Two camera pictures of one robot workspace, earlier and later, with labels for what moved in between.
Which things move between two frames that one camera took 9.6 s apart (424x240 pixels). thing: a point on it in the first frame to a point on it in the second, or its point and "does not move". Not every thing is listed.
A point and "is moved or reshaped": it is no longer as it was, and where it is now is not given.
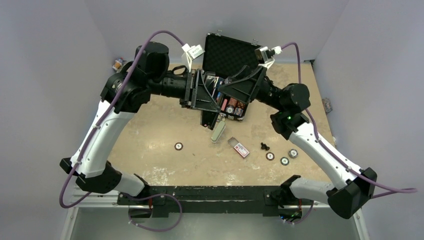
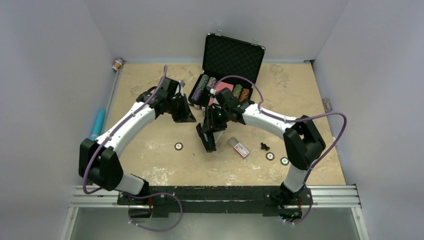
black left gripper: [197, 95] to [186, 116]
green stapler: [218, 132] does not move
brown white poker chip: [178, 146] does not move
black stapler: [208, 119] is moved or reshaped
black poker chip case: [224, 57] does not move
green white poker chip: [284, 161] does not move
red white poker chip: [270, 156] does not move
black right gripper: [246, 89] to [210, 122]
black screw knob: [264, 147] does not move
